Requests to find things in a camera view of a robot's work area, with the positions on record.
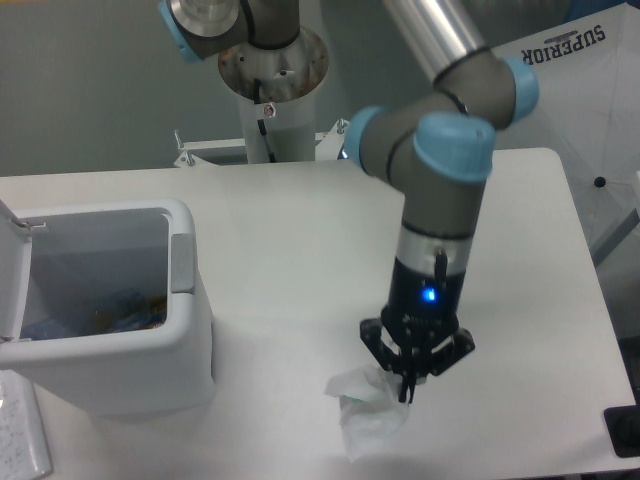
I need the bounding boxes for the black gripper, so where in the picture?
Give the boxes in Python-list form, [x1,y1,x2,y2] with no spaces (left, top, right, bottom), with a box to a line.
[359,261,475,404]

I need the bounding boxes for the white plastic wrapper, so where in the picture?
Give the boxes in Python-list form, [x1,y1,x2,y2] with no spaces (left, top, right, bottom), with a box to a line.
[324,364,410,462]

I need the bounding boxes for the crushed clear plastic bottle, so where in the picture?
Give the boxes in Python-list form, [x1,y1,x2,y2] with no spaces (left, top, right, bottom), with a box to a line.
[20,290,168,341]

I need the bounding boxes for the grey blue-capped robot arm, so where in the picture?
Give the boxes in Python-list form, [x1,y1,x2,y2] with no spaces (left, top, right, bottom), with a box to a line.
[158,1,539,403]

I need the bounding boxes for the white plastic trash can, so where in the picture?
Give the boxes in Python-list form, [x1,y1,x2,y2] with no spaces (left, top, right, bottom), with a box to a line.
[1,199,216,416]

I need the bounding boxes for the black device at table edge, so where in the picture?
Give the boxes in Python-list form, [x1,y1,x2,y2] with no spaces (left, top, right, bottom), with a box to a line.
[604,405,639,458]

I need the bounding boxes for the white Superior umbrella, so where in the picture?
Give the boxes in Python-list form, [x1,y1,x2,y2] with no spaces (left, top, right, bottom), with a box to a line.
[494,1,639,263]

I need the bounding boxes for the white paper notepad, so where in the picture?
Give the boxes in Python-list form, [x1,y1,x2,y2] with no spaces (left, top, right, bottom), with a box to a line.
[1,370,53,479]

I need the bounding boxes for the white metal base bracket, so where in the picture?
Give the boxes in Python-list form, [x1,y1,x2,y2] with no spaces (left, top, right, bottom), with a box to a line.
[173,118,350,168]

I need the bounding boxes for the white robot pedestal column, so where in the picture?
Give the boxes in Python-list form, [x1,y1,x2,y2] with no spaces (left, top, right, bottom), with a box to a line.
[218,27,329,164]

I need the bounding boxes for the black cable on pedestal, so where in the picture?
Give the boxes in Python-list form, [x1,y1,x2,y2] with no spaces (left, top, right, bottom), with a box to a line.
[252,77,277,163]

